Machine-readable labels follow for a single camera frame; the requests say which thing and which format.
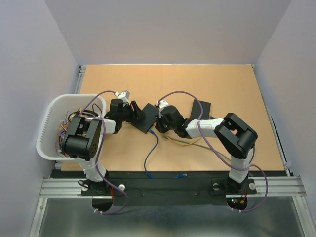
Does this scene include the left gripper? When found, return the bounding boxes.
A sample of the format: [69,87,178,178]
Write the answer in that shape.
[119,101,146,123]

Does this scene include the black network switch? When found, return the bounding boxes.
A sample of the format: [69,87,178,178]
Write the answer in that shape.
[189,99,212,121]
[131,103,158,134]

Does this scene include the yellow ethernet cable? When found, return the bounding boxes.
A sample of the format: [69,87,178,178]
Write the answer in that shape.
[164,134,203,147]

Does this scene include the blue ethernet cable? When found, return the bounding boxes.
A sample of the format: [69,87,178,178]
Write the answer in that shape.
[143,112,255,179]

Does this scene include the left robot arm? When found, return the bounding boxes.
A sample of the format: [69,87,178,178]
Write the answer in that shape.
[61,99,152,195]

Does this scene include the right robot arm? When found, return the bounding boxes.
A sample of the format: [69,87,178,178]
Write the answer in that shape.
[155,101,258,193]

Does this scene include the white plastic bin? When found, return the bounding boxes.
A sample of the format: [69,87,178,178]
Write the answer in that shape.
[36,94,96,162]

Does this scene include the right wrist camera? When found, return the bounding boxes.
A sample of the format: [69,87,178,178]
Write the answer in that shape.
[155,100,169,111]

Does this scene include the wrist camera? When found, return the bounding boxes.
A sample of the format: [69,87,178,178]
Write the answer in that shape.
[114,90,130,103]
[155,100,169,111]

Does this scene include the grey ethernet cable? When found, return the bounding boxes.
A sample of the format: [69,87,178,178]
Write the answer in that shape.
[161,134,233,161]

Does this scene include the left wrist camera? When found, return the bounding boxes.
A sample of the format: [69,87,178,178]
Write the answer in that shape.
[114,90,130,103]

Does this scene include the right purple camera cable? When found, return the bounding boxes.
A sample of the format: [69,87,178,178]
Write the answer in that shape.
[157,91,269,213]

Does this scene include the purple camera cable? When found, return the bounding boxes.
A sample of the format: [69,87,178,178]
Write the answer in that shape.
[157,91,269,213]
[79,90,129,215]

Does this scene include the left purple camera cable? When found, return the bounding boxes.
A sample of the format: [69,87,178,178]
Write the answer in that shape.
[79,90,129,215]

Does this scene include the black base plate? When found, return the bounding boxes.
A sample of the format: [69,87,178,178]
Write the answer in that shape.
[48,170,257,207]

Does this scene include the tangled wire bundle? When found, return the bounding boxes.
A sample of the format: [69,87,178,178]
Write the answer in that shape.
[55,103,103,156]

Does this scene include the aluminium frame rail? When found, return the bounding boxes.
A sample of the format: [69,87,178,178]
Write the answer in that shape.
[39,65,313,237]

